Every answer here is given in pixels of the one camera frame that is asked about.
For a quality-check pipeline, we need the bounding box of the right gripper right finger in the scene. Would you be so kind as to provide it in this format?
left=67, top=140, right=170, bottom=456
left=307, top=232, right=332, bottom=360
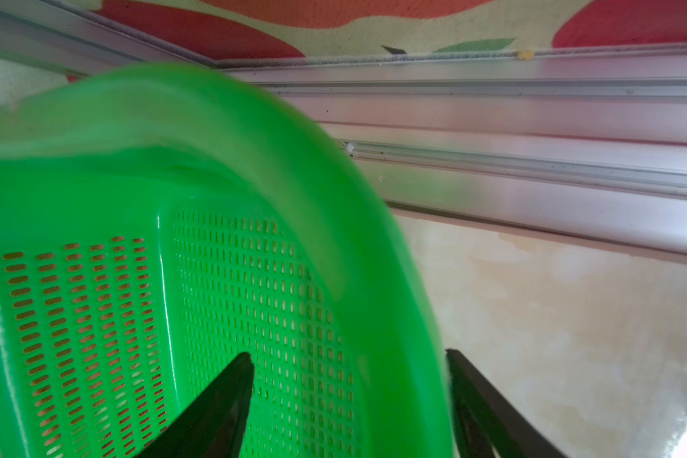
left=446, top=348, right=565, bottom=458

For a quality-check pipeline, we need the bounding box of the green plastic basket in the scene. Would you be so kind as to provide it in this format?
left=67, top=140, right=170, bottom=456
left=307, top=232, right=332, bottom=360
left=0, top=64, right=454, bottom=457

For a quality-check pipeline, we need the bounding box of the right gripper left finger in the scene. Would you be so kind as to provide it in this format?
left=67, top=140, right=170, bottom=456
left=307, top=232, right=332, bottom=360
left=139, top=352, right=255, bottom=457

